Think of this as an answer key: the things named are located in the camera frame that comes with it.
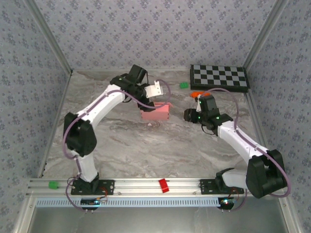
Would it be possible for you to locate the pink paper box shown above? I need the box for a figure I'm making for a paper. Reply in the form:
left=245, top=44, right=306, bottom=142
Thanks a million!
left=140, top=101, right=173, bottom=121

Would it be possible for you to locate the black grey checkerboard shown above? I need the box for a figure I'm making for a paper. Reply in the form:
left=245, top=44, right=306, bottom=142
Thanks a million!
left=190, top=64, right=250, bottom=93

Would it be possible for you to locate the red block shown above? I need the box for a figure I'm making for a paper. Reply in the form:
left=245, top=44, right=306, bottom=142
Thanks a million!
left=157, top=178, right=170, bottom=194

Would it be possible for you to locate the grey metal panel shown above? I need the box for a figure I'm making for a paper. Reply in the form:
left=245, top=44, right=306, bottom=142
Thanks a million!
left=14, top=196, right=298, bottom=233

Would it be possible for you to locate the aluminium side rail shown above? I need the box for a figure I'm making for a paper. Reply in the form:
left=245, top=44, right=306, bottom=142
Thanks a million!
left=37, top=70, right=73, bottom=178
left=245, top=92, right=276, bottom=177

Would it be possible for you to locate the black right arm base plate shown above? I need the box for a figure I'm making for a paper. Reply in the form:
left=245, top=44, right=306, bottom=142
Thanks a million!
left=199, top=179, right=244, bottom=196

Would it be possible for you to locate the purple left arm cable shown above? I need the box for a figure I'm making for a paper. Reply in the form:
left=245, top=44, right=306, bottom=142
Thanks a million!
left=62, top=79, right=172, bottom=213

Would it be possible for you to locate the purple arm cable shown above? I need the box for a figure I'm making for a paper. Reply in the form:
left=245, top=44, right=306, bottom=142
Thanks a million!
left=62, top=79, right=172, bottom=213
left=201, top=87, right=291, bottom=212

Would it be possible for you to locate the aluminium mounting rail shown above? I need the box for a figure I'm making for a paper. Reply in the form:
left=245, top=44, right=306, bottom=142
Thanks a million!
left=25, top=177, right=291, bottom=197

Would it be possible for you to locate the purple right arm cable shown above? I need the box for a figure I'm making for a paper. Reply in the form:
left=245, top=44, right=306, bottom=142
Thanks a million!
left=201, top=87, right=291, bottom=212

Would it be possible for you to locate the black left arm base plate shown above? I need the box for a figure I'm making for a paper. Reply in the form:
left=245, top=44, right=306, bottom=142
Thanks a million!
left=70, top=179, right=115, bottom=196

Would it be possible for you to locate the aluminium frame post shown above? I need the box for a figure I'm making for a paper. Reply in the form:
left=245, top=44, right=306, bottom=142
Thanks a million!
left=242, top=0, right=290, bottom=70

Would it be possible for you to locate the slotted grey cable duct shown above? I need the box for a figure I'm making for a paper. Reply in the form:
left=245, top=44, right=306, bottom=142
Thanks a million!
left=35, top=197, right=222, bottom=208

